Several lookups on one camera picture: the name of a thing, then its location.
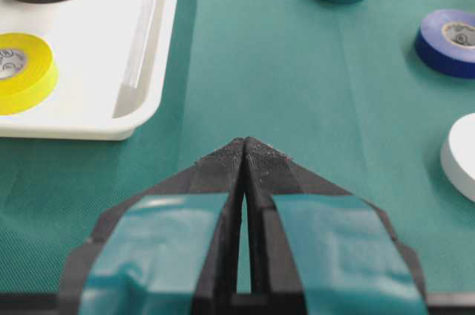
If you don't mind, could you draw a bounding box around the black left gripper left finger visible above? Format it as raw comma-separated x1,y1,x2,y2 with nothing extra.
58,138,244,314

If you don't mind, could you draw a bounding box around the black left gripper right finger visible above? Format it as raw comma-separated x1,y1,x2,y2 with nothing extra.
244,137,428,314

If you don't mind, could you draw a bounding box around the yellow tape roll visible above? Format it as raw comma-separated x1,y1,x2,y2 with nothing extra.
1,33,59,115

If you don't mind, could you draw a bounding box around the white tape roll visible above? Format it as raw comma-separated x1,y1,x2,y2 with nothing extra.
440,113,474,201

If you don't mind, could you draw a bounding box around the white plastic tray case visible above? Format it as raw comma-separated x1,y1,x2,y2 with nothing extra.
1,0,177,140

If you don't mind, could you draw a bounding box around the blue tape roll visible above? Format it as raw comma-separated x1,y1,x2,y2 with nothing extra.
415,9,474,79

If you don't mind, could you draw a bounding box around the green table cloth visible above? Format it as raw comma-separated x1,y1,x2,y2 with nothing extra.
1,0,474,293

